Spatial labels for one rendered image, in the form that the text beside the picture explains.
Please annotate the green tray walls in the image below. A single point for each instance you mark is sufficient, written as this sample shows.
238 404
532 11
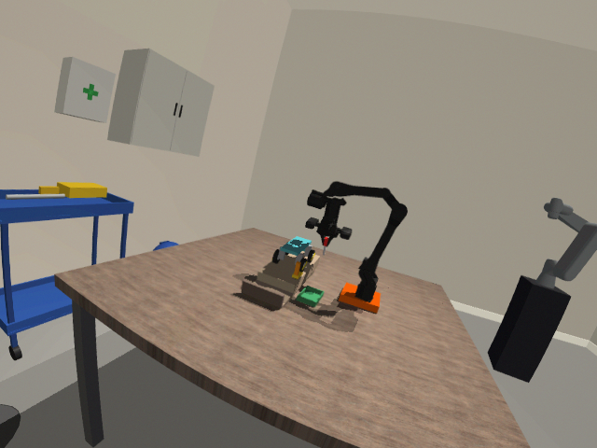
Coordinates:
308 301

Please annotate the green tray floor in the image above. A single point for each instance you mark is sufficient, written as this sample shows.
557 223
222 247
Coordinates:
311 295

